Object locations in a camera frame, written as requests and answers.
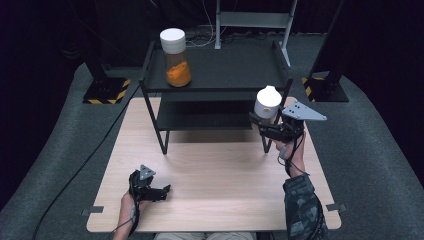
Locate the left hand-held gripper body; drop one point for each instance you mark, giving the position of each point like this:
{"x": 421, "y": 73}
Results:
{"x": 141, "y": 186}

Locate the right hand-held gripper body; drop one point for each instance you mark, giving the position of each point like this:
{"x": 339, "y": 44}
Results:
{"x": 296, "y": 113}

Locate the black two-tier shelf rack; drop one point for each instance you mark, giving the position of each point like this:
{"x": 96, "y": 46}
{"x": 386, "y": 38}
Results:
{"x": 226, "y": 68}

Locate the orange powder jar white lid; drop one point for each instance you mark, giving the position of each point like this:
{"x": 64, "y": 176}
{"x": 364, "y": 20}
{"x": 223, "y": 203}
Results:
{"x": 176, "y": 63}

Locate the person's left hand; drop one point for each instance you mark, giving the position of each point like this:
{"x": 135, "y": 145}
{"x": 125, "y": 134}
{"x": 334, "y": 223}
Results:
{"x": 130, "y": 205}

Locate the person's right hand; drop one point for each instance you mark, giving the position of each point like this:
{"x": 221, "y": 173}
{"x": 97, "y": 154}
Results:
{"x": 296, "y": 156}

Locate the grey tape piece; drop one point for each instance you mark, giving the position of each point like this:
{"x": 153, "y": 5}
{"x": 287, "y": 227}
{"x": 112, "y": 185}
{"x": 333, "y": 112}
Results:
{"x": 336, "y": 207}
{"x": 93, "y": 210}

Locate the person's beige trousers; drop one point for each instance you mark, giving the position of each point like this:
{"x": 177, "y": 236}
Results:
{"x": 206, "y": 236}

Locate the grey metal stand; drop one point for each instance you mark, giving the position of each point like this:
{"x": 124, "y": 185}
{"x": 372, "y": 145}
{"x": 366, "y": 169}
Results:
{"x": 253, "y": 19}

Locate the black post with striped base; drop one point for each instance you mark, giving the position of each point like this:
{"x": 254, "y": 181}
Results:
{"x": 325, "y": 88}
{"x": 105, "y": 90}

